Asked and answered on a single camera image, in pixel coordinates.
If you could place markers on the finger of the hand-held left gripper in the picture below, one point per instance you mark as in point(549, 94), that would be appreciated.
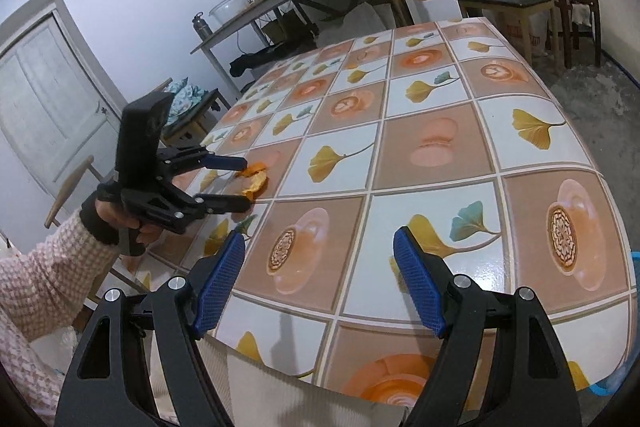
point(225, 163)
point(225, 205)

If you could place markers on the metal water bottle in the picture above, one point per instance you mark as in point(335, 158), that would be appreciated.
point(201, 27)

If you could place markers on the person's left forearm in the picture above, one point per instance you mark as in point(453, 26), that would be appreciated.
point(45, 272)

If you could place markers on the black cloth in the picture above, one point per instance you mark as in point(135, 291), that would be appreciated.
point(260, 57)

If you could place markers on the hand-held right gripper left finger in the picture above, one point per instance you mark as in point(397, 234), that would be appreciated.
point(220, 277)

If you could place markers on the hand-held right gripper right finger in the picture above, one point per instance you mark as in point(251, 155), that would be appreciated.
point(415, 277)

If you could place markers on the person's left hand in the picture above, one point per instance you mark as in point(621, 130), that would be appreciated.
point(112, 222)

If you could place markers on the glass bowl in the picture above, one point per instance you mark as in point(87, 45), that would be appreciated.
point(227, 9)

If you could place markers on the light wooden chair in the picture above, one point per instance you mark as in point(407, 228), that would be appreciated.
point(75, 179)

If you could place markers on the white door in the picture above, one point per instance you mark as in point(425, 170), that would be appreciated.
point(45, 107)

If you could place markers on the orange peel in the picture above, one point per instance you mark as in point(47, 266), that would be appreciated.
point(255, 184)

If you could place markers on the cardboard box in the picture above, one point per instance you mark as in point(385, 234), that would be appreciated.
point(280, 27)

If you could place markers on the table with patterned cloth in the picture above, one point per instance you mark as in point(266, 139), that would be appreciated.
point(425, 147)

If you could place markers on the wooden chair with dark seat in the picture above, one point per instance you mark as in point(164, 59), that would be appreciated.
point(200, 117)

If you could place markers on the floral cloth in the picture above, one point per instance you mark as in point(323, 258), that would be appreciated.
point(184, 102)

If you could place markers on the white printed sack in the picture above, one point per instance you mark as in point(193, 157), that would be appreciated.
point(520, 32)

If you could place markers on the person's torso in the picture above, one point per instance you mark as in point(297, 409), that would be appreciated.
point(20, 372)

